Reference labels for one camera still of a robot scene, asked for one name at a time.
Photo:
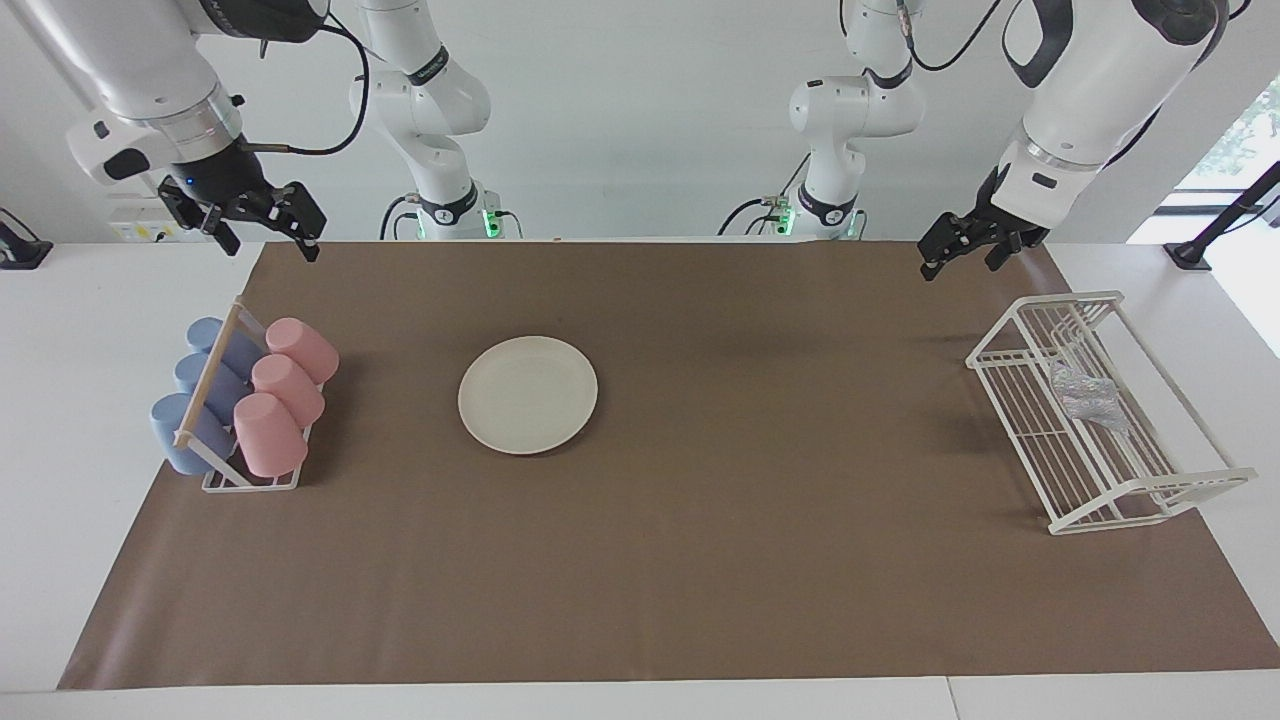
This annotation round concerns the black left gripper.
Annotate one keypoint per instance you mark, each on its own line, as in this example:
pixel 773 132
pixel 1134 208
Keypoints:
pixel 985 225

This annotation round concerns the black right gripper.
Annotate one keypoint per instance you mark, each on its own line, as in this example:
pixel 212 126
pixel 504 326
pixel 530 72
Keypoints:
pixel 225 185

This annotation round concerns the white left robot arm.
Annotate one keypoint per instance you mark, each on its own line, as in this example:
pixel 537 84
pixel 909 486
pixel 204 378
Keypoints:
pixel 1090 90

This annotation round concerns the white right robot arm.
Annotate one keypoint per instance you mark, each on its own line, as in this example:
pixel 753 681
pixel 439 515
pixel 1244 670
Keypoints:
pixel 150 70

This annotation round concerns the cream round plate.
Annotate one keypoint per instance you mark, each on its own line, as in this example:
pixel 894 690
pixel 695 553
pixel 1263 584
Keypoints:
pixel 528 395

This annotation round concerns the pink plastic cup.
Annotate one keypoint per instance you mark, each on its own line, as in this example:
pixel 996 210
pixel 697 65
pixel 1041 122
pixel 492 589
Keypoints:
pixel 270 435
pixel 290 390
pixel 302 348

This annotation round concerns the blue plastic cup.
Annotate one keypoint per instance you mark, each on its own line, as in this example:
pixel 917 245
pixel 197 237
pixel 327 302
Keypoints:
pixel 180 440
pixel 222 388
pixel 235 350

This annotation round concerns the brown table mat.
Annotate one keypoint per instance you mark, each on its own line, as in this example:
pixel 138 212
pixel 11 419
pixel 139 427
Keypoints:
pixel 700 560

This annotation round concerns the white wall outlet box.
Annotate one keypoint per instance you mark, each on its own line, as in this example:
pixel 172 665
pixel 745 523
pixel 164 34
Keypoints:
pixel 135 230

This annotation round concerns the small black clamp mount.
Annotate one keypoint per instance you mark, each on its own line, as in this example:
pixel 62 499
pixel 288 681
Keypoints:
pixel 20 250

